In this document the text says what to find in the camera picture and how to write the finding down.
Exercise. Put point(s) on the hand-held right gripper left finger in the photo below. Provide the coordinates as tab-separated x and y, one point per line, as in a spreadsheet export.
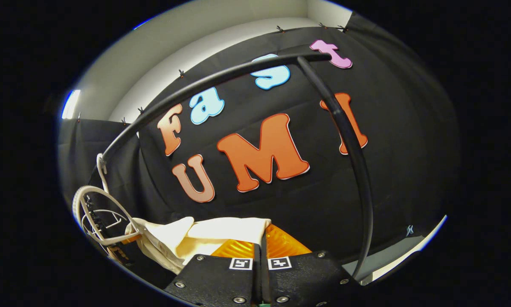
221	283

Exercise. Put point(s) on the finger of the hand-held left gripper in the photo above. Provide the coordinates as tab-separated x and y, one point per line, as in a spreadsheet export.
119	253

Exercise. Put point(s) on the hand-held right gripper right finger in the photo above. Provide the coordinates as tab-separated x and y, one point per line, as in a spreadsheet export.
302	281

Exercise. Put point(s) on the cream shirt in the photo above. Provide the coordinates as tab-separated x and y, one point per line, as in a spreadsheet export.
221	232

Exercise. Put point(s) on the black clothes rack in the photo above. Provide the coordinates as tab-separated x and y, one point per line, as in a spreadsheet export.
349	140

